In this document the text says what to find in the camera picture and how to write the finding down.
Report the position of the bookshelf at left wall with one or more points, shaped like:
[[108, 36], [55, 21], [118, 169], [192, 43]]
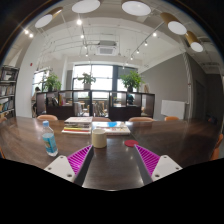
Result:
[[8, 82]]

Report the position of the potted green plant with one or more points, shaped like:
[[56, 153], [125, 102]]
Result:
[[131, 81], [87, 80], [52, 83]]

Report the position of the clear plastic water bottle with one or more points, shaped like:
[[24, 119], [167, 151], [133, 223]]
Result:
[[49, 139]]

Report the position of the white board against wall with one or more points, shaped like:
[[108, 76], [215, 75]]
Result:
[[173, 108]]

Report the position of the orange chair far left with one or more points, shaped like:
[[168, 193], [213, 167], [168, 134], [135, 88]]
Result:
[[47, 117]]

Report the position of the orange chair centre right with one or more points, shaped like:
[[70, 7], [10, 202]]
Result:
[[140, 119]]

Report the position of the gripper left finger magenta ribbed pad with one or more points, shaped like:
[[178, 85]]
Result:
[[74, 167]]

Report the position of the cream ceramic cup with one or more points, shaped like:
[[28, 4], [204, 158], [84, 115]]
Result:
[[99, 138]]

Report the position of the dark wooden shelf divider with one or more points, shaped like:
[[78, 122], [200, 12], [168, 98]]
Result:
[[115, 105]]

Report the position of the middle potted green plant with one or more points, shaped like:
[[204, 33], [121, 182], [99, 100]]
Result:
[[87, 80]]

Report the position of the red round coaster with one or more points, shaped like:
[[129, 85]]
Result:
[[130, 143]]

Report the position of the orange chair right edge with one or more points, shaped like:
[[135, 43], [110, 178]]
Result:
[[215, 154]]

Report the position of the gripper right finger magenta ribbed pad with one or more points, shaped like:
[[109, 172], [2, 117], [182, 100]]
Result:
[[153, 167]]

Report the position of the stack of books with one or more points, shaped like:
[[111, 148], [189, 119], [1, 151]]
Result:
[[78, 125]]

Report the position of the right potted green plant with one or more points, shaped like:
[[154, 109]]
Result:
[[131, 81]]

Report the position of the left potted green plant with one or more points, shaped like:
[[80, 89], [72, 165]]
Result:
[[52, 83]]

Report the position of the ceiling air conditioner unit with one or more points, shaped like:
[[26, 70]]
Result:
[[106, 47]]

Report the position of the orange chair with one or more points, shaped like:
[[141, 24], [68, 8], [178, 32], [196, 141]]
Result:
[[171, 118], [47, 117], [140, 119], [101, 119]]

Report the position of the large white open book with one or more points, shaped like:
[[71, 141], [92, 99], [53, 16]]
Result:
[[113, 128]]

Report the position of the orange chair far right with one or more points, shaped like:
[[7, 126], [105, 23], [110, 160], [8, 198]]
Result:
[[171, 118]]

